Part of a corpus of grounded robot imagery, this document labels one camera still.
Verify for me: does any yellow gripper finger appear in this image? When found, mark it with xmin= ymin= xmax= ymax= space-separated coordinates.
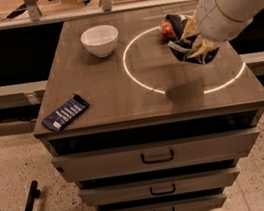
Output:
xmin=187 ymin=38 xmax=217 ymax=58
xmin=181 ymin=13 xmax=199 ymax=39

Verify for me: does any blue chip bag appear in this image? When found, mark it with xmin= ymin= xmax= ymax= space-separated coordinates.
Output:
xmin=164 ymin=14 xmax=219 ymax=65

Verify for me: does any white ceramic bowl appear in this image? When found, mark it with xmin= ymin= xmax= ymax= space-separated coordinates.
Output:
xmin=80 ymin=25 xmax=118 ymax=58

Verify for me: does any red soda can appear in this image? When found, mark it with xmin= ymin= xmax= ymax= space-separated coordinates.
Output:
xmin=160 ymin=21 xmax=176 ymax=41

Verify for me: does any grey drawer cabinet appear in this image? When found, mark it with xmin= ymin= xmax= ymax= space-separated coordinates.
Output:
xmin=34 ymin=2 xmax=264 ymax=211

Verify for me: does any flat blue snack packet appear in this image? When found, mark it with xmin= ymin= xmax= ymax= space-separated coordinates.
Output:
xmin=42 ymin=94 xmax=89 ymax=133

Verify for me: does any top grey drawer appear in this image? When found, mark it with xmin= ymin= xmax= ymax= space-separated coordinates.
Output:
xmin=52 ymin=127 xmax=259 ymax=182

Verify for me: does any grey drawer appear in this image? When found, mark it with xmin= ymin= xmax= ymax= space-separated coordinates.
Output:
xmin=79 ymin=167 xmax=239 ymax=207
xmin=112 ymin=194 xmax=226 ymax=211
xmin=52 ymin=127 xmax=259 ymax=182

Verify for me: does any middle grey drawer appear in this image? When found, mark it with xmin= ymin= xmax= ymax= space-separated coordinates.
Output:
xmin=79 ymin=167 xmax=239 ymax=207

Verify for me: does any bottom grey drawer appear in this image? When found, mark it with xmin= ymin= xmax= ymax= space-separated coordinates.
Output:
xmin=112 ymin=194 xmax=226 ymax=211

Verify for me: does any grey metal shelf rail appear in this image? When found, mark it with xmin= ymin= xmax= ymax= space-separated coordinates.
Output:
xmin=0 ymin=80 xmax=47 ymax=109

